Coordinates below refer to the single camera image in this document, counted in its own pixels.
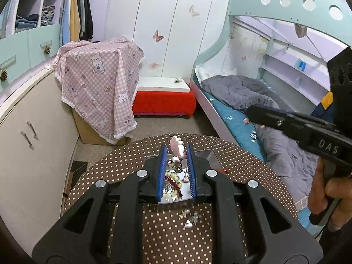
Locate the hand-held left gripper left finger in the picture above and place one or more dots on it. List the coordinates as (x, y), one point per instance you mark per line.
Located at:
(162, 170)

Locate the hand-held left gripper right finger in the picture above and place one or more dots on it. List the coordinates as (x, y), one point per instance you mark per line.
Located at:
(191, 170)

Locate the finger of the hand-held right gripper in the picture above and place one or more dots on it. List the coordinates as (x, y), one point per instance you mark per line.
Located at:
(269, 118)

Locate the mirrored jewelry tray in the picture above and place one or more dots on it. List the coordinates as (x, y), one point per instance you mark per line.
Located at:
(206, 155)

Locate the small pink charm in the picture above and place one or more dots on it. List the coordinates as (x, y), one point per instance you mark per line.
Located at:
(245, 120)

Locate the pink hair clip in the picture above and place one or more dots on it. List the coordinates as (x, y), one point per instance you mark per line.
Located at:
(178, 147)

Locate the person's right hand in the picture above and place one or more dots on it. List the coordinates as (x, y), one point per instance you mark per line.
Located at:
(315, 189)

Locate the blue and yellow jacket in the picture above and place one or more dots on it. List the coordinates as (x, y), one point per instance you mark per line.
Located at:
(326, 103)

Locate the grey duvet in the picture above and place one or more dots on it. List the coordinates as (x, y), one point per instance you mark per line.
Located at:
(239, 90)

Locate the teal bed sheet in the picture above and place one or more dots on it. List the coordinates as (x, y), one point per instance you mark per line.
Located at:
(228, 118)

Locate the small white heart charm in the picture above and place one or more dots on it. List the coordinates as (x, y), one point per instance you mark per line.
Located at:
(188, 224)

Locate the small blue box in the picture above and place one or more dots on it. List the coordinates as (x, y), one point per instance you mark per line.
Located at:
(301, 65)

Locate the red storage box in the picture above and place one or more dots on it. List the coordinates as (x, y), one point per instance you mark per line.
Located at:
(165, 101)

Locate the white pillow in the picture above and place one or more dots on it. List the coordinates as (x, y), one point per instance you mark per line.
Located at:
(209, 73)

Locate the cardboard box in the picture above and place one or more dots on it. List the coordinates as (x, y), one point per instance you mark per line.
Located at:
(88, 132)

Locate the white box lid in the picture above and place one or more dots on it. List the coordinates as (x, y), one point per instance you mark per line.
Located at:
(159, 84)

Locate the brown hanging object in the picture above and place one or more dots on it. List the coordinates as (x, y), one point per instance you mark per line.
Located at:
(299, 30)

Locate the faded butterfly sticker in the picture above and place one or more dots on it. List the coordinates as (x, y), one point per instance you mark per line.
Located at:
(154, 65)

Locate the pink checkered bear cloth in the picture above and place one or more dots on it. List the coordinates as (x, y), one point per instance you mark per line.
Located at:
(96, 82)

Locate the light blue bunk bed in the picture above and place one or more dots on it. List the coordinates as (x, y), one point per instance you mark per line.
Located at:
(247, 8)

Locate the white low cabinet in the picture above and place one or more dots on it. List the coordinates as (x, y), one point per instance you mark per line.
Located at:
(41, 156)

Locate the beige butterfly sticker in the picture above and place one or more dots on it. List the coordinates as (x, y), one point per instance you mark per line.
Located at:
(194, 10)

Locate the pink butterfly sticker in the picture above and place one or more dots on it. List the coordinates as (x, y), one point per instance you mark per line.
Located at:
(158, 35)

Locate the white wardrobe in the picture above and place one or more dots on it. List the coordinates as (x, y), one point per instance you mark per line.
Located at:
(170, 5)

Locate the pine cone drawer pendant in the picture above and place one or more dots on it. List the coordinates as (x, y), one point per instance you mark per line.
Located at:
(3, 75)
(47, 50)

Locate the black hanging garment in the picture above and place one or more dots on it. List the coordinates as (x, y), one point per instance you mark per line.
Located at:
(88, 16)

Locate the yellow hanging garment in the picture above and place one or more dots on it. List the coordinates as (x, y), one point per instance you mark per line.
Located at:
(75, 19)

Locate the grey green hanging garment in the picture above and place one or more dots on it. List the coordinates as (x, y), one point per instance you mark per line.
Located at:
(81, 11)

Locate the light blue hanging garment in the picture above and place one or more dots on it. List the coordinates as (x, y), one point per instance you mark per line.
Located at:
(65, 19)

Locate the lavender stair shelf cabinet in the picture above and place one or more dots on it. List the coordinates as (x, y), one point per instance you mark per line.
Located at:
(33, 41)

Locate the folded light jeans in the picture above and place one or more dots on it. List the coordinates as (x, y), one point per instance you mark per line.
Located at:
(48, 15)

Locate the folded dark jeans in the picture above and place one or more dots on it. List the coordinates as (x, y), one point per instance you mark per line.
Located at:
(26, 22)

